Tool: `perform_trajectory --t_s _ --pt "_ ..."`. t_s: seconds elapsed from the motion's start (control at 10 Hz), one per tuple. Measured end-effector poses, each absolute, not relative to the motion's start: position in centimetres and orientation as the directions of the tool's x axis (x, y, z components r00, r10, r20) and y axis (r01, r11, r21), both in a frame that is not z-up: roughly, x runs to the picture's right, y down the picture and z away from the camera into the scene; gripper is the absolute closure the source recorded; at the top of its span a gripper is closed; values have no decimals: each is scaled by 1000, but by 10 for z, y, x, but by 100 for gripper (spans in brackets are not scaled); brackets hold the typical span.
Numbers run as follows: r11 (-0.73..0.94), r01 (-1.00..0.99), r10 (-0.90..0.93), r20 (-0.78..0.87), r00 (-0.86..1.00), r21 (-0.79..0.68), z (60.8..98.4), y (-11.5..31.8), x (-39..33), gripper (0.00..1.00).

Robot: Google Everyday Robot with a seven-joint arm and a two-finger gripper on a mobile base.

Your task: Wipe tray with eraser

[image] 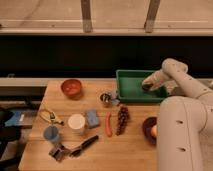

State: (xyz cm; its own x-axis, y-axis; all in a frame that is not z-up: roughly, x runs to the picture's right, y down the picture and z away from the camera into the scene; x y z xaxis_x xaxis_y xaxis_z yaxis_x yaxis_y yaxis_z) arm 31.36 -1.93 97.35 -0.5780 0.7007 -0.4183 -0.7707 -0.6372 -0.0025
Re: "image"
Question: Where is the red sausage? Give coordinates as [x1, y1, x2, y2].
[105, 113, 112, 137]

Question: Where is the small metal cup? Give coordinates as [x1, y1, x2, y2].
[100, 93, 111, 107]

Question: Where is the dark eraser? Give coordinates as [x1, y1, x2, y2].
[142, 85, 150, 91]

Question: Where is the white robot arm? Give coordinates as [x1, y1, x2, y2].
[142, 58, 213, 171]

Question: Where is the green plastic tray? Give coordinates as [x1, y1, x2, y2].
[116, 70, 168, 103]

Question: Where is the yellow banana toy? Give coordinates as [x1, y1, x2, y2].
[39, 109, 64, 125]

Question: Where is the black handled tool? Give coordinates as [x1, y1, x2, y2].
[70, 135, 99, 157]

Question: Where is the blue plastic cup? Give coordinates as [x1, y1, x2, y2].
[43, 126, 60, 144]

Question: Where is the bunch of dark grapes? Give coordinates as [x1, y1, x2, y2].
[116, 106, 130, 136]

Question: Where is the blue sponge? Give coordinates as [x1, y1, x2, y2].
[86, 109, 100, 128]

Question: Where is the white cup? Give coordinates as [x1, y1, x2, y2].
[68, 114, 86, 135]

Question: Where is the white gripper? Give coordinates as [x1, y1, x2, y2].
[142, 70, 167, 91]

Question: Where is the red bowl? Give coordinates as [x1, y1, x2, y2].
[61, 79, 82, 98]

